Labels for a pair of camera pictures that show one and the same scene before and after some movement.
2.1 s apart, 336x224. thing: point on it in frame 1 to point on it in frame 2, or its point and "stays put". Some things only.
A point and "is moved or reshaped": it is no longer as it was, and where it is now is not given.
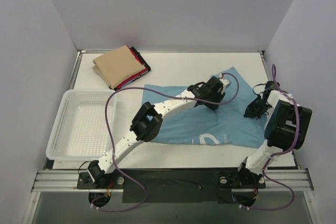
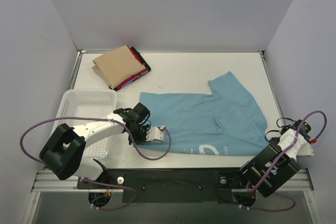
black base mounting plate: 205,185 stays put
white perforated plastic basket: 84,128 stays put
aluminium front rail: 58,181 stays put
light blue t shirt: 226,125 is moved or reshaped
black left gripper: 212,99 to 139,134
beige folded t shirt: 117,65 stays put
